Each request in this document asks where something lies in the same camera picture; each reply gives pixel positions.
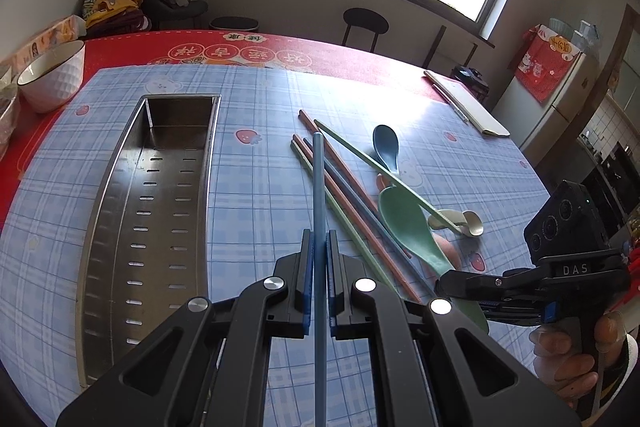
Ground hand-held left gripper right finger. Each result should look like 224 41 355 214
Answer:
325 229 583 427

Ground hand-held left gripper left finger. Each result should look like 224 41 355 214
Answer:
56 229 316 427

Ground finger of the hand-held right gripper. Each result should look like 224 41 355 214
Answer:
434 264 543 308
480 298 558 325

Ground beige spoon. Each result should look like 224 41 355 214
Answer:
427 209 485 238

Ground pink chopstick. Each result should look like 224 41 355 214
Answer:
292 134 420 305
298 109 383 214

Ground green chopstick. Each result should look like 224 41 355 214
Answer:
314 119 468 230
290 142 401 295

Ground blue chopstick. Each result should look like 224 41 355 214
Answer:
303 137 413 259
311 132 328 427

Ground green spoon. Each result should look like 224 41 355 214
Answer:
378 187 490 334

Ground blue spoon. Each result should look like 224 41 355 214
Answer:
372 124 401 178

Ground stainless steel utensil tray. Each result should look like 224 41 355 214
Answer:
75 93 222 389

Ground person's right hand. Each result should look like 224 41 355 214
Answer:
530 312 628 410

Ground black kitchen appliance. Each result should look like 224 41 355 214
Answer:
582 142 635 228

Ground white fridge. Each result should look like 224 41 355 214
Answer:
492 52 601 158

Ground blue plaid mat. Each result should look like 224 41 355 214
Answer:
0 66 551 427

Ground beige notebook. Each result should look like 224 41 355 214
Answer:
424 69 511 138

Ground red printed cloth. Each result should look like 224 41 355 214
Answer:
514 24 583 102

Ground black bag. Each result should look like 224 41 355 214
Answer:
450 66 491 102

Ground clear plastic containers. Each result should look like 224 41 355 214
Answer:
547 18 599 54

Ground red printed tablecloth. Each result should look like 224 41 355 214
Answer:
0 29 501 228

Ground dark padded chair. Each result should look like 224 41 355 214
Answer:
144 0 209 31

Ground dark red clothes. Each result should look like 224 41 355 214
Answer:
90 9 152 38

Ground white dimpled bowl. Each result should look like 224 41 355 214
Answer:
17 39 87 114

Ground plastic-wrapped bowl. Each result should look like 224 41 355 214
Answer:
0 64 22 158

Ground printed snack box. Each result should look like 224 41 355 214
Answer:
0 16 87 72

